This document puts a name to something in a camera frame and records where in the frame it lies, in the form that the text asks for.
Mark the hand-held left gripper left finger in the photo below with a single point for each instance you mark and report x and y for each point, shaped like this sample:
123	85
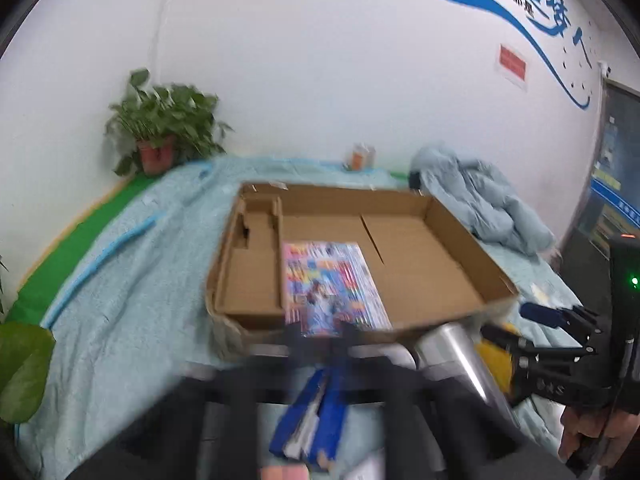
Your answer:
305	351

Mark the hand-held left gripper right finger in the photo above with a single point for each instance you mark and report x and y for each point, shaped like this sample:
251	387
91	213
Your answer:
351	350

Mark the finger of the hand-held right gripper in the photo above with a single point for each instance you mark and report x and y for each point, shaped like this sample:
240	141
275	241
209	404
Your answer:
540	314
545	375

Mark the clear bottle with yellow label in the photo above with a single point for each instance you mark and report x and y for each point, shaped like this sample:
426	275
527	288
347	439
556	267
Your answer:
495	358

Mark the colourful magazine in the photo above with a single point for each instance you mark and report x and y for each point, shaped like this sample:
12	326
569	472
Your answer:
325	285

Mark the blue stapler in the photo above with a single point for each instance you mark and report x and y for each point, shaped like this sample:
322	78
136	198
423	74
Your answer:
330	420

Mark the silver metal can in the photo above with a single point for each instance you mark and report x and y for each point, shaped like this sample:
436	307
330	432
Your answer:
460	360

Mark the cardboard box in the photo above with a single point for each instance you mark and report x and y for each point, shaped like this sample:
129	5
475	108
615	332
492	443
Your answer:
425	270

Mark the person's right hand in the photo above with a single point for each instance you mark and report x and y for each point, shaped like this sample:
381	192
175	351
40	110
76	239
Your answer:
582	427

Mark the crumpled light blue quilt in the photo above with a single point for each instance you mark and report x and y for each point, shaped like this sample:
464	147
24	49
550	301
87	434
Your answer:
475	195

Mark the glass door with posters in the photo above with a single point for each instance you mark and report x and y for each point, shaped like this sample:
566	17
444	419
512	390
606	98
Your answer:
617	170

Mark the small black object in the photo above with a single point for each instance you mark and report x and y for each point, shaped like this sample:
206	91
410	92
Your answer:
414	180

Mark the small orange jar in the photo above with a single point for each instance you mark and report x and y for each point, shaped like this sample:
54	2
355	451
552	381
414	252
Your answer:
360	156

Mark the green mat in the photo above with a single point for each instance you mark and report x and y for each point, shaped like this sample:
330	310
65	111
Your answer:
75	245

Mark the potted green plant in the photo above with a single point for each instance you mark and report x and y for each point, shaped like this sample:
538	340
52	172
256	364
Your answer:
165	110

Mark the large green plant leaf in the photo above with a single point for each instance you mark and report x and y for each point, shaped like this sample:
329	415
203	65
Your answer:
22	370

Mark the white security camera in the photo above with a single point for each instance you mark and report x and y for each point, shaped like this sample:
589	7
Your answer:
604	68

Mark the red wall sign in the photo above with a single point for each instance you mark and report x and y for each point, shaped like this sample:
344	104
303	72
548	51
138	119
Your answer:
512	64

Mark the blue wall decal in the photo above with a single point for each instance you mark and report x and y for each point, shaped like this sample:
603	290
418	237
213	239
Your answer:
500	7

